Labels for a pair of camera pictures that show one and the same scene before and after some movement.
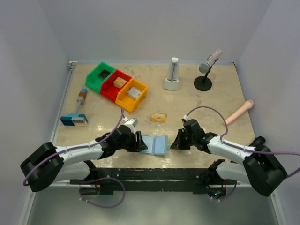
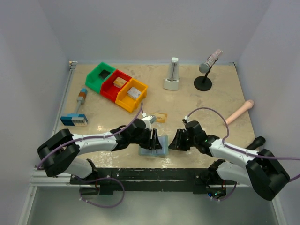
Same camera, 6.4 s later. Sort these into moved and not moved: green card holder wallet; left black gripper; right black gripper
Moved: left black gripper
Not moved: right black gripper; green card holder wallet
